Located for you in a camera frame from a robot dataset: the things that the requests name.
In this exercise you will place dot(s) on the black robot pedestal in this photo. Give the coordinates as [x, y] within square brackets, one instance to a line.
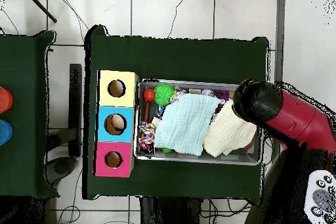
[168, 213]

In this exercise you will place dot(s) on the red maraca rattle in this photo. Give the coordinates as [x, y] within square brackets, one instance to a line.
[149, 94]

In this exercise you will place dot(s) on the dark green tablecloth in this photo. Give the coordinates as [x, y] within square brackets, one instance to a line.
[184, 61]

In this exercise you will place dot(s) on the clear shallow mesh bin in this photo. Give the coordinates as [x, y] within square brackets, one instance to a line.
[199, 160]

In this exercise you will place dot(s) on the wooden box with three holes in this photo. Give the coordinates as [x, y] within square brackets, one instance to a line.
[115, 113]

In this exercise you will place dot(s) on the mint knitted cloth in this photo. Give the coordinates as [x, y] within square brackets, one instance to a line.
[186, 124]

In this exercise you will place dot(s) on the green spiky ball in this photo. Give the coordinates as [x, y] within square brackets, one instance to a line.
[164, 94]

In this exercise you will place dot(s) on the red round disc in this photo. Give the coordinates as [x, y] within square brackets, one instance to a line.
[4, 100]

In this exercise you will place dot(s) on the black panel stand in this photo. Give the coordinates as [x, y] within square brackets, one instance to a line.
[75, 103]

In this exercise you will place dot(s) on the blue round disc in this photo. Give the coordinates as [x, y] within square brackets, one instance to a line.
[4, 132]

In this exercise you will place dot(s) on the dark green side cloth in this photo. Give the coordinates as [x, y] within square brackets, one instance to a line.
[26, 77]

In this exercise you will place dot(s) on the cream knitted cloth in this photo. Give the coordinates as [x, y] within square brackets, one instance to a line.
[226, 132]

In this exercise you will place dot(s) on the black rod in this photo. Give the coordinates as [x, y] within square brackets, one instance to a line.
[42, 7]

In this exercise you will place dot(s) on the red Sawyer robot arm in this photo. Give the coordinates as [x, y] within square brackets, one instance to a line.
[260, 103]

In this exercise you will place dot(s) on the grey round stand base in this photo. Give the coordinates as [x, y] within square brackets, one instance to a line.
[63, 167]

